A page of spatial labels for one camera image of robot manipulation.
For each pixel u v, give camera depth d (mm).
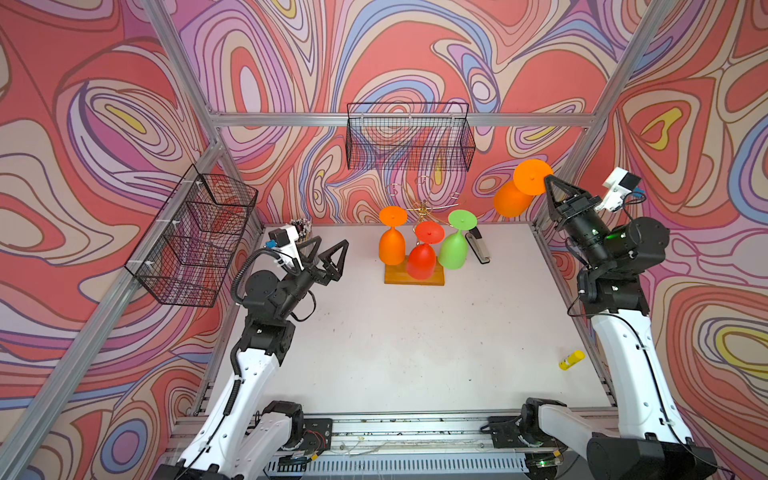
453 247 816
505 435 733
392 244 825
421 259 791
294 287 579
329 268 591
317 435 730
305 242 675
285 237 571
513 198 652
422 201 1177
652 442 365
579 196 528
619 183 513
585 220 517
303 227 959
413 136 965
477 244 1100
